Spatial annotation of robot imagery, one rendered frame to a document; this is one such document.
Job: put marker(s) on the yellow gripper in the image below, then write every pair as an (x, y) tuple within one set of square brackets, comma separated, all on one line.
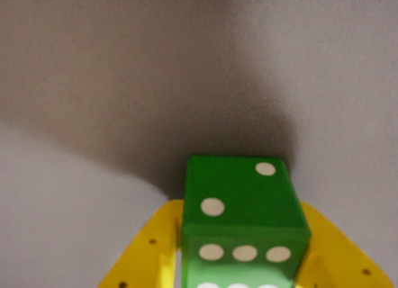
[(331, 259)]

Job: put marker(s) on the green die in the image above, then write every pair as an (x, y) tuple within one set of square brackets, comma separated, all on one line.
[(242, 225)]

